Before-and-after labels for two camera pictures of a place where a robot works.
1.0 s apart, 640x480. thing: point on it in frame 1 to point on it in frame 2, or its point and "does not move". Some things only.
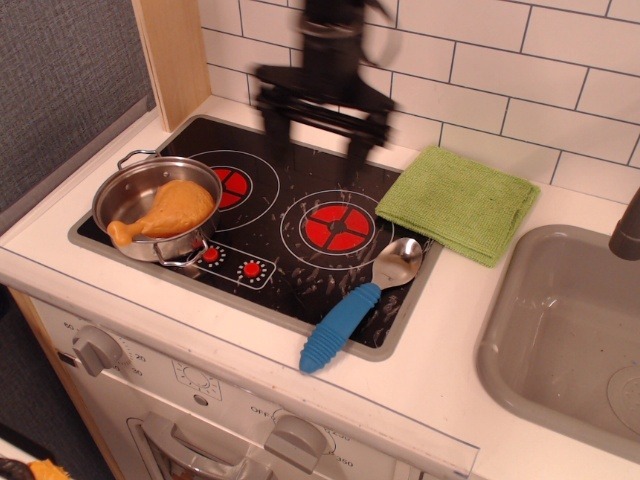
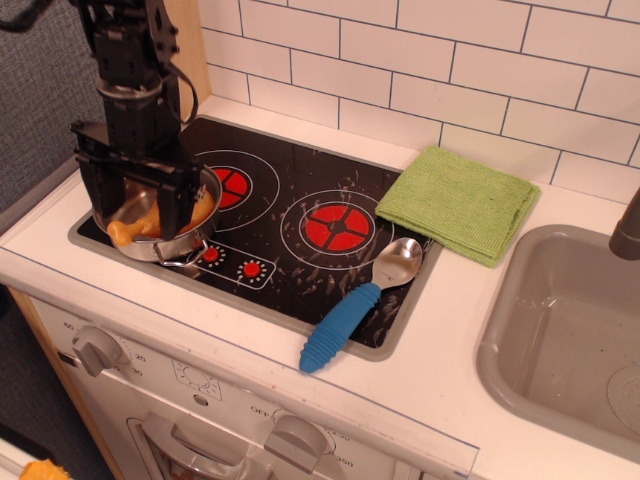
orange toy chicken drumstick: (179, 206) does not move
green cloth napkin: (463, 206) does not move
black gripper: (329, 90) to (143, 132)
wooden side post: (175, 53) does not move
